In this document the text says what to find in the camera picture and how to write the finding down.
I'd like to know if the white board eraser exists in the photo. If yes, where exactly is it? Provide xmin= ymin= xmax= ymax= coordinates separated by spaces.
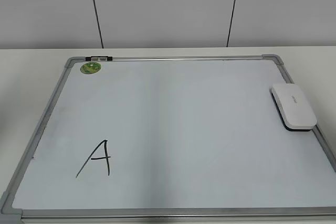
xmin=270 ymin=83 xmax=317 ymax=131

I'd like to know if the round green magnet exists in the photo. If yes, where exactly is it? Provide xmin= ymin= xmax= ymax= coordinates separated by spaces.
xmin=80 ymin=62 xmax=101 ymax=74

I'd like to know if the white board with grey frame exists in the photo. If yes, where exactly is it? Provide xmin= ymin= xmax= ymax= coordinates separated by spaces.
xmin=1 ymin=55 xmax=335 ymax=223

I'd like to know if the black and grey frame clip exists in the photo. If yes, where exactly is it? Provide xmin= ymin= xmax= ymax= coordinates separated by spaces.
xmin=85 ymin=56 xmax=113 ymax=61

